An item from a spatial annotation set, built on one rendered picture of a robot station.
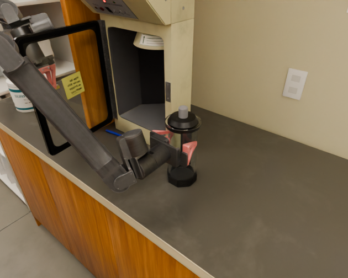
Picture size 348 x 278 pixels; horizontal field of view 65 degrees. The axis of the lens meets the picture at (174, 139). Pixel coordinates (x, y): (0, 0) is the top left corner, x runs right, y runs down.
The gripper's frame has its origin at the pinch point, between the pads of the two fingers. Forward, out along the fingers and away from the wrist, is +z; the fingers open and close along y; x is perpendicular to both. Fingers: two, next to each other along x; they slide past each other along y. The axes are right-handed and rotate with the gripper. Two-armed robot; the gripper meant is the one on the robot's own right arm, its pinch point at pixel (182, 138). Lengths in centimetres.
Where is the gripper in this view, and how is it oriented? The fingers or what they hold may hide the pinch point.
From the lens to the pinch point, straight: 83.7
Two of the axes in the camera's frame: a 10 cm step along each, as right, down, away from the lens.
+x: 0.0, 8.3, 5.6
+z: 6.3, -4.3, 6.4
